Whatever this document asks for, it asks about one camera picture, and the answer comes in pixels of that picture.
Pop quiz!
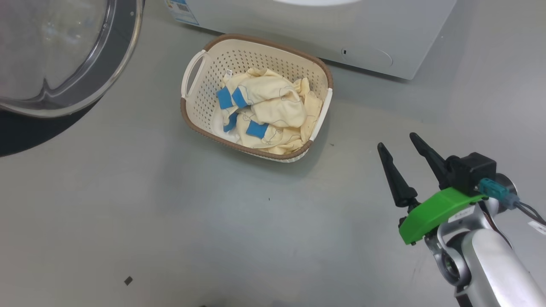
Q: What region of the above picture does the white front-load washing machine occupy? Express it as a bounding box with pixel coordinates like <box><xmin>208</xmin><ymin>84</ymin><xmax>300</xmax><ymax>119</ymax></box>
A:
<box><xmin>164</xmin><ymin>0</ymin><xmax>458</xmax><ymax>80</ymax></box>

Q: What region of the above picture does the washing machine glass door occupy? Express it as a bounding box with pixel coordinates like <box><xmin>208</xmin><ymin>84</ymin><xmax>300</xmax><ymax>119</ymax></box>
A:
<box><xmin>0</xmin><ymin>0</ymin><xmax>145</xmax><ymax>119</ymax></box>

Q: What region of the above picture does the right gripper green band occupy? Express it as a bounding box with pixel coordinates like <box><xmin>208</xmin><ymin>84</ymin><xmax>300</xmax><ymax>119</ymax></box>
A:
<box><xmin>378</xmin><ymin>132</ymin><xmax>488</xmax><ymax>246</ymax></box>

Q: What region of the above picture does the blue energy label sticker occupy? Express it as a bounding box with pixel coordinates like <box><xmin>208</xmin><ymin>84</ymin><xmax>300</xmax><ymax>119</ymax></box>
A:
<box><xmin>166</xmin><ymin>0</ymin><xmax>200</xmax><ymax>26</ymax></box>

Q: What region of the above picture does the cream perforated laundry basket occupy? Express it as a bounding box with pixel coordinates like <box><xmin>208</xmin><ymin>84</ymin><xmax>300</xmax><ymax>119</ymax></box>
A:
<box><xmin>180</xmin><ymin>34</ymin><xmax>334</xmax><ymax>163</ymax></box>

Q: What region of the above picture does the right arm cable teal connector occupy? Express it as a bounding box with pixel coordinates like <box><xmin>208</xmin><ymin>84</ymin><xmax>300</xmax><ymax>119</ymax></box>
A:
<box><xmin>478</xmin><ymin>178</ymin><xmax>546</xmax><ymax>235</ymax></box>

